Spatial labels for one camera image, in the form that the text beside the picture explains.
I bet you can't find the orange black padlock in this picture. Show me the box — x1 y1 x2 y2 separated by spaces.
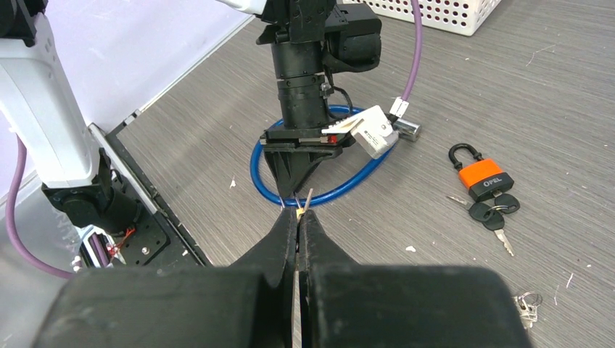
448 143 514 202

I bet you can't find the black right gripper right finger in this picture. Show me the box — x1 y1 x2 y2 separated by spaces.
298 211 531 347

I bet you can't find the silver key bunch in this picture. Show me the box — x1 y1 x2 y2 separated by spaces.
280 188 313 221

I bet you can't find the white perforated plastic basket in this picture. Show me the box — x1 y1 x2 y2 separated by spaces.
361 0 500 37

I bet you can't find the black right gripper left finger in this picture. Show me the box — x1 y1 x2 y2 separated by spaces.
33 207 298 347

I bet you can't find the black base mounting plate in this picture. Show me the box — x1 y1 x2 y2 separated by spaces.
72 123 213 269

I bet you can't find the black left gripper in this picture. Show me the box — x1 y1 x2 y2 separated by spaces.
259 125 355 198

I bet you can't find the blue cable lock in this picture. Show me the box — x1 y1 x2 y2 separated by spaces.
249 104 422 208

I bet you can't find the black headed key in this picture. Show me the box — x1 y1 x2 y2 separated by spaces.
447 194 521 257

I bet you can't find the small silver key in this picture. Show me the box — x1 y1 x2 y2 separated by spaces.
513 291 542 330

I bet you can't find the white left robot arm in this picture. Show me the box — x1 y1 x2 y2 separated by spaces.
1 1 338 233

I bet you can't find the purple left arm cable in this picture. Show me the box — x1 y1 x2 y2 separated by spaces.
4 0 425 281

